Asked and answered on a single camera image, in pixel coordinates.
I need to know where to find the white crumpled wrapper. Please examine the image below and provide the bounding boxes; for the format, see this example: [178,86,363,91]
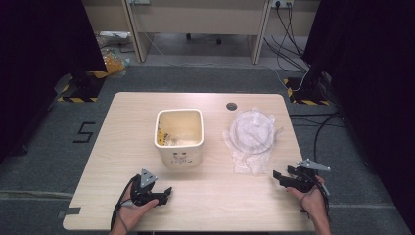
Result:
[164,134,201,147]

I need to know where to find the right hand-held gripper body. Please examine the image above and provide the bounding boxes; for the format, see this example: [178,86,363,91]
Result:
[287,159,331,194]

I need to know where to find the bundle of black cables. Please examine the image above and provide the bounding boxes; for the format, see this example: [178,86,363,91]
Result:
[262,2,311,72]

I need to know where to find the black stand base striped tape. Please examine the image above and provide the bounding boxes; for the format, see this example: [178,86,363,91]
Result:
[283,70,331,107]
[57,70,108,104]

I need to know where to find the beige office desk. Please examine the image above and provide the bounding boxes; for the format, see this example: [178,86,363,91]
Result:
[81,0,321,65]

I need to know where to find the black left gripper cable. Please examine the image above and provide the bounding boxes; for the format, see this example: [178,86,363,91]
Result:
[110,175,140,233]

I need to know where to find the clear plastic bag with papers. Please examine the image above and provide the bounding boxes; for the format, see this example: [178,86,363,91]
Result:
[95,30,132,51]

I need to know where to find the person's right hand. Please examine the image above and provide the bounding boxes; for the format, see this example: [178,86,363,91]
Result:
[287,175,327,218]

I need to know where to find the yellow wrapper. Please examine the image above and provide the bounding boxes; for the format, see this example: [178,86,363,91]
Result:
[156,120,171,146]

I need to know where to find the yellow plastic bag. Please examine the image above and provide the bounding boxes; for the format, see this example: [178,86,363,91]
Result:
[102,48,131,78]

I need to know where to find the person's left hand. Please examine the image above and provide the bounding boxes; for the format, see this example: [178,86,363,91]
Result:
[115,183,160,229]

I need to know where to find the black curtain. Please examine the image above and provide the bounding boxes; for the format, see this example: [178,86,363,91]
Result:
[301,0,415,224]
[0,0,108,165]

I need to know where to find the white power strip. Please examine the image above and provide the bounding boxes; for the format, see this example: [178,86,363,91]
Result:
[270,0,295,9]

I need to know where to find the white plastic bin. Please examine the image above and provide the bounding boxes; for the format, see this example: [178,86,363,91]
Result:
[154,108,205,169]

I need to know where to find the black floor cables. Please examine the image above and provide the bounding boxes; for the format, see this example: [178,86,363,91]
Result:
[288,111,347,162]

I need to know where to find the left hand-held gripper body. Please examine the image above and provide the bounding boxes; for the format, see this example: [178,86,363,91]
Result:
[130,168,164,208]

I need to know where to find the grey tape strip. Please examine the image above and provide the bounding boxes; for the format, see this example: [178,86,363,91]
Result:
[57,207,82,219]

